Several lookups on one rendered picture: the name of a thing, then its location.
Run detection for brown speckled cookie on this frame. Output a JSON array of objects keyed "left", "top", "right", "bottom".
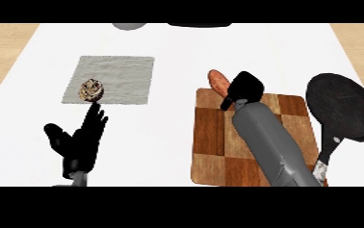
[{"left": 77, "top": 78, "right": 105, "bottom": 103}]

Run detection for checkered wooden cutting board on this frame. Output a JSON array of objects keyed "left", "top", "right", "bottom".
[{"left": 191, "top": 88, "right": 328, "bottom": 188}]

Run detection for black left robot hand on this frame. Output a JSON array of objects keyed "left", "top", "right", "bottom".
[{"left": 43, "top": 101, "right": 109, "bottom": 180}]

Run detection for black frying pan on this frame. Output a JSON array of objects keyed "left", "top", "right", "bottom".
[{"left": 304, "top": 72, "right": 364, "bottom": 184}]

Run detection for grey round bowl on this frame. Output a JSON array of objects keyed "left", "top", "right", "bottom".
[{"left": 111, "top": 22, "right": 148, "bottom": 31}]

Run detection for orange sweet potato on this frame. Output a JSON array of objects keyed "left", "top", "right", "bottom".
[{"left": 205, "top": 68, "right": 233, "bottom": 99}]

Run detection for black flat appliance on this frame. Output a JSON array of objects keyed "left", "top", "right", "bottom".
[{"left": 165, "top": 22, "right": 233, "bottom": 29}]

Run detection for grey cloth placemat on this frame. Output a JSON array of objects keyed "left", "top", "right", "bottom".
[{"left": 60, "top": 55, "right": 156, "bottom": 106}]

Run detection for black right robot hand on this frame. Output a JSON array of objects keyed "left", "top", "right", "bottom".
[{"left": 219, "top": 70, "right": 266, "bottom": 112}]

